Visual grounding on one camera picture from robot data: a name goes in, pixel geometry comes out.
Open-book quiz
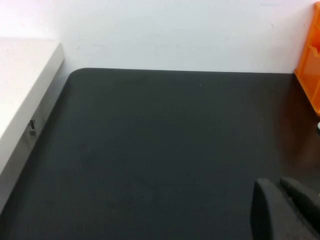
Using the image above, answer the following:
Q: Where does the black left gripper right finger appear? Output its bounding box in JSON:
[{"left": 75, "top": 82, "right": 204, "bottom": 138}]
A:
[{"left": 279, "top": 176, "right": 320, "bottom": 240}]

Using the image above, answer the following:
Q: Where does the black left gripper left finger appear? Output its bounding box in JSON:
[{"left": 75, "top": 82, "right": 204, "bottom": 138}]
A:
[{"left": 250, "top": 177, "right": 305, "bottom": 240}]

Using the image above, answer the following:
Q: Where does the orange plastic cutlery holder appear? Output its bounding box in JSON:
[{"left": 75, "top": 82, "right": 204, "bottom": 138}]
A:
[{"left": 293, "top": 4, "right": 320, "bottom": 115}]

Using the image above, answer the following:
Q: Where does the white side table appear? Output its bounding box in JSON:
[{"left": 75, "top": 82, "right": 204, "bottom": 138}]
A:
[{"left": 0, "top": 37, "right": 65, "bottom": 181}]

